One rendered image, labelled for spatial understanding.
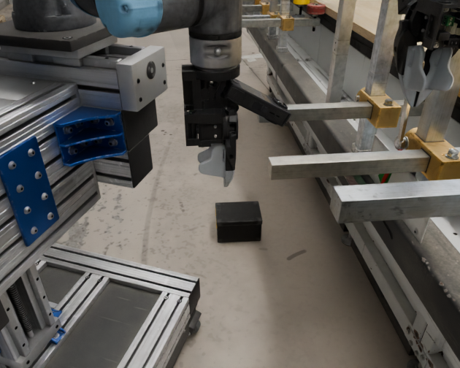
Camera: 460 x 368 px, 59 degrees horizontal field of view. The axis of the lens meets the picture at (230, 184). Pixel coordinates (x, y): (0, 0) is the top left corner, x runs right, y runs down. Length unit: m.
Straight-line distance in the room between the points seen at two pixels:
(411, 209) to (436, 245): 0.38
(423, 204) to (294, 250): 1.36
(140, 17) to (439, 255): 0.64
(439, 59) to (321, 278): 1.21
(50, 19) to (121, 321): 0.85
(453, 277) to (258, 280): 1.00
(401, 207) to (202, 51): 0.32
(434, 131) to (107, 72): 0.60
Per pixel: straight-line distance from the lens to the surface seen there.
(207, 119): 0.61
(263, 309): 1.58
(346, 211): 0.45
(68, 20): 0.85
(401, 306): 1.47
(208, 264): 1.73
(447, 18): 0.58
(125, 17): 0.50
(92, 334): 1.30
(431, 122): 0.81
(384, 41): 0.99
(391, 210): 0.47
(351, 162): 0.73
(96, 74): 0.81
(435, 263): 0.81
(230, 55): 0.59
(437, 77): 0.65
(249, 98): 0.62
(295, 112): 0.93
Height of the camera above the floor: 1.21
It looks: 33 degrees down
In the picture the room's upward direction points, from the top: straight up
